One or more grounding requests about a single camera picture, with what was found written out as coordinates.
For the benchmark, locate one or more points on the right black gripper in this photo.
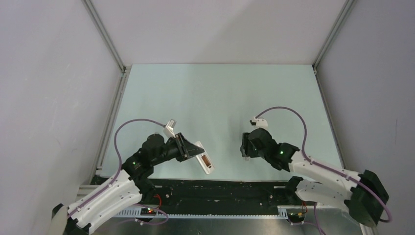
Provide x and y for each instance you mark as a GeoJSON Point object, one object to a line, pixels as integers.
{"type": "Point", "coordinates": [245, 147]}

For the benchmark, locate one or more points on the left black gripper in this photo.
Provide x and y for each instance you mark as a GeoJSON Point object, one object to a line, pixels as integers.
{"type": "Point", "coordinates": [185, 149]}

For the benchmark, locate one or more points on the white remote control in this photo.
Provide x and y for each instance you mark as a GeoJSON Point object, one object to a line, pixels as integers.
{"type": "Point", "coordinates": [205, 160]}

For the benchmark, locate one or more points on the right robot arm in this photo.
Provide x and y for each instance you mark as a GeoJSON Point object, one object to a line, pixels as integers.
{"type": "Point", "coordinates": [362, 195]}

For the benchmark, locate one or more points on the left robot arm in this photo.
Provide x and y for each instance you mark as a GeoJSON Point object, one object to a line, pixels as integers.
{"type": "Point", "coordinates": [129, 186]}

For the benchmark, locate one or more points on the left electronics board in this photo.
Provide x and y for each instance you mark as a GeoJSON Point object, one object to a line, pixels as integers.
{"type": "Point", "coordinates": [148, 212]}

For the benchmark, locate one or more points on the electronics board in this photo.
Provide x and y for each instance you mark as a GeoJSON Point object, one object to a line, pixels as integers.
{"type": "Point", "coordinates": [297, 218]}
{"type": "Point", "coordinates": [148, 212]}

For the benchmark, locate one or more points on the right electronics board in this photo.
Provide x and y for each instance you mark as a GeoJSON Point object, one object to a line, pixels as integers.
{"type": "Point", "coordinates": [297, 218]}

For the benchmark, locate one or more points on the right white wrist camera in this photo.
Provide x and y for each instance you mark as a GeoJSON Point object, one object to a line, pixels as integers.
{"type": "Point", "coordinates": [259, 123]}

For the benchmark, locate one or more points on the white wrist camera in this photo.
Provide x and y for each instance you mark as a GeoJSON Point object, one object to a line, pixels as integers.
{"type": "Point", "coordinates": [259, 123]}
{"type": "Point", "coordinates": [168, 129]}

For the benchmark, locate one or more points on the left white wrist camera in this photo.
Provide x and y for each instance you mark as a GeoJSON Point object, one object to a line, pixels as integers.
{"type": "Point", "coordinates": [168, 129]}

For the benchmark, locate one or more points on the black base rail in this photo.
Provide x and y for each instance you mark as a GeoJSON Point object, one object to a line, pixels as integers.
{"type": "Point", "coordinates": [227, 198]}

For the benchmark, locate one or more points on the grey slotted cable duct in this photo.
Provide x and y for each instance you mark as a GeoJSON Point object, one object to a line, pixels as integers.
{"type": "Point", "coordinates": [137, 213]}

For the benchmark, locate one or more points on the right aluminium frame post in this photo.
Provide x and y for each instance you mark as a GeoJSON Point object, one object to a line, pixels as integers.
{"type": "Point", "coordinates": [335, 30]}

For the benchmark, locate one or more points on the aluminium frame post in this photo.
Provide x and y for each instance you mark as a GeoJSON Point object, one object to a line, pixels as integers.
{"type": "Point", "coordinates": [102, 31]}
{"type": "Point", "coordinates": [335, 30]}

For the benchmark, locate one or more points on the left aluminium frame post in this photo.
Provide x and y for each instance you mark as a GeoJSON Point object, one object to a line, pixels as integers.
{"type": "Point", "coordinates": [102, 31]}

